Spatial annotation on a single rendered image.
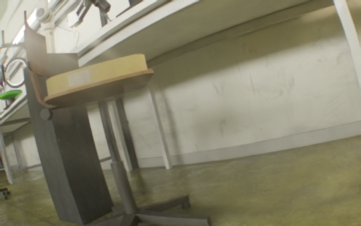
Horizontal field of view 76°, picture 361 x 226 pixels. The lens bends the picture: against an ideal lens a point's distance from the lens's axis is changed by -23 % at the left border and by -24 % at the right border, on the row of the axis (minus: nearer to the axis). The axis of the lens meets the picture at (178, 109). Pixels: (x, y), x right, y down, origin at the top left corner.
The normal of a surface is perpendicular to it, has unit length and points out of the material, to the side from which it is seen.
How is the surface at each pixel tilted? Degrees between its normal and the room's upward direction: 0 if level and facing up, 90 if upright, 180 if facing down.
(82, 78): 90
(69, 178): 90
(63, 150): 90
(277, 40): 90
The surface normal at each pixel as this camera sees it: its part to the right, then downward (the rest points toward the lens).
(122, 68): 0.20, -0.06
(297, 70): -0.62, 0.15
